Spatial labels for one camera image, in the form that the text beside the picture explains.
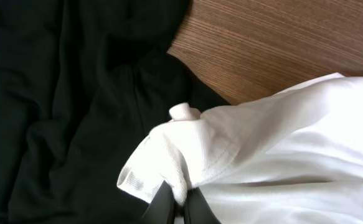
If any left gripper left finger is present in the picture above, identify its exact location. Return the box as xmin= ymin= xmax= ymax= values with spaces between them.
xmin=141 ymin=181 xmax=176 ymax=224

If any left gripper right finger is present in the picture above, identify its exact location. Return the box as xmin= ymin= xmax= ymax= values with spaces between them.
xmin=183 ymin=188 xmax=220 ymax=224

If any white polo shirt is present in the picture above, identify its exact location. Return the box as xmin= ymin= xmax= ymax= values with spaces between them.
xmin=117 ymin=73 xmax=363 ymax=223

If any black garment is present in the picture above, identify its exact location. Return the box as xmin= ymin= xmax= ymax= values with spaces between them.
xmin=0 ymin=0 xmax=225 ymax=223

